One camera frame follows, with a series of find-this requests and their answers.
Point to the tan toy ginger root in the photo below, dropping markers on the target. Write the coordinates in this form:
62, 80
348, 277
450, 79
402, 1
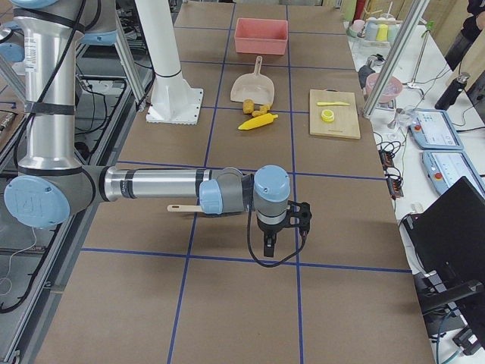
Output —
263, 109

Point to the yellow toy corn cob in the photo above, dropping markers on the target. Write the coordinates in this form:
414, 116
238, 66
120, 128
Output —
258, 121

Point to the pink bowl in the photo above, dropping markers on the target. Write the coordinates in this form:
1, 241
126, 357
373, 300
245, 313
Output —
391, 91

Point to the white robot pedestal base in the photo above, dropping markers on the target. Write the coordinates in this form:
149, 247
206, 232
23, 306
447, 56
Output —
173, 100

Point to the pink plastic bin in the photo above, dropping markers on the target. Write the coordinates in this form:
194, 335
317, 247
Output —
261, 36

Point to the upper teach pendant tablet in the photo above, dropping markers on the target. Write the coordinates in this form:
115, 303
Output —
433, 129

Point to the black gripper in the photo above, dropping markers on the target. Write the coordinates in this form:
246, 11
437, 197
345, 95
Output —
268, 230

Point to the bamboo cutting board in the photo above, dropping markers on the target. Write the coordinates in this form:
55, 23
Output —
346, 123

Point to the beige brush black bristles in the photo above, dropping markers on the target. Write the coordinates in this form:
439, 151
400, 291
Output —
184, 208

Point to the lower teach pendant tablet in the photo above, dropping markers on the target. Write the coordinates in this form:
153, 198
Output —
445, 167

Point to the aluminium frame post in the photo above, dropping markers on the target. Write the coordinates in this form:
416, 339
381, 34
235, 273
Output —
411, 20

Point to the black water bottle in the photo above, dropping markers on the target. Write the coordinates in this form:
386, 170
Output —
452, 91

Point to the yellow toy lemon slice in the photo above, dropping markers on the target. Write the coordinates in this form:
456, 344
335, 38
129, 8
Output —
327, 116

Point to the teach pendant tablet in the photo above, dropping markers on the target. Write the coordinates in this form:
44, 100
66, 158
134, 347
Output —
445, 167
433, 129

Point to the beige plastic dustpan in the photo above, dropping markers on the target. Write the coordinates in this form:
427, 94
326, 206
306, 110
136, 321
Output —
255, 86

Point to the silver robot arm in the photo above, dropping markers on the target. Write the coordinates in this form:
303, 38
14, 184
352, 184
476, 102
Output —
52, 185

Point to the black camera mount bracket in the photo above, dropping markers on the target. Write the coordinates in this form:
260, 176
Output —
298, 215

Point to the black laptop monitor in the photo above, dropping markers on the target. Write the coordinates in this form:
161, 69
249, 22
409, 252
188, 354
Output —
449, 239

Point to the yellow cup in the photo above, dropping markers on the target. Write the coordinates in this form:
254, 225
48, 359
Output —
382, 33

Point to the yellow plastic toy knife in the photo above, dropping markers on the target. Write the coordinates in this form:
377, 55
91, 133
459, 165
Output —
336, 103

